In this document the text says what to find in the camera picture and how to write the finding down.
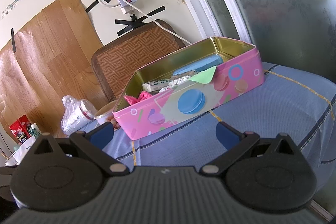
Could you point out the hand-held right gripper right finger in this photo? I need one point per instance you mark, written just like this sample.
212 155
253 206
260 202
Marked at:
228 134

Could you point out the wood-pattern wall sheet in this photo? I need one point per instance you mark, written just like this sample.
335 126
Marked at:
52 56

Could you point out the black tape cross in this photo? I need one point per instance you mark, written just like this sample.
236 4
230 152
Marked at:
136 20

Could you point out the pink tin box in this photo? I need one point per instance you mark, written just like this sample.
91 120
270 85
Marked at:
199 103

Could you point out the white framed frosted glass door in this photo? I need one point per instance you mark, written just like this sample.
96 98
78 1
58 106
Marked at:
262 3

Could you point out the black tape strip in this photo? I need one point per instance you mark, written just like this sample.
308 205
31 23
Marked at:
13 40

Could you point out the blue tablecloth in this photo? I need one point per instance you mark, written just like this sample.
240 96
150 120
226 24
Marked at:
275 108

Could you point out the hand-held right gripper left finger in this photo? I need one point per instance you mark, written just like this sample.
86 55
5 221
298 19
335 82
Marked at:
101 134

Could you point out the green cloth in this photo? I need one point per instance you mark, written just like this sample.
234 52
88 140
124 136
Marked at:
203 75

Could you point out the white snack tub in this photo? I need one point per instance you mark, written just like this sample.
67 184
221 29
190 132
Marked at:
103 113

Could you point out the green bottle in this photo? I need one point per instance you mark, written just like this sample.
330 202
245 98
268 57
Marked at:
35 132

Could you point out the red snack box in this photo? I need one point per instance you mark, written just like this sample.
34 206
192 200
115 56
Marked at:
21 130

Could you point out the light blue glasses case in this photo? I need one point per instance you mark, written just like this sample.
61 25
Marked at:
199 65

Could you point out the pink fluffy cloth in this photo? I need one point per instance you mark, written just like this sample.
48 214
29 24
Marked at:
135 98

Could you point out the white tissue pack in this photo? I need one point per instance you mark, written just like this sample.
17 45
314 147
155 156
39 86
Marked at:
15 157

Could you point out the green and white packet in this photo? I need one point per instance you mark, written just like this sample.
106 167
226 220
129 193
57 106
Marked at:
156 85

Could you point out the plastic bag of paper cups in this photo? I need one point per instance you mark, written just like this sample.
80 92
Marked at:
76 116

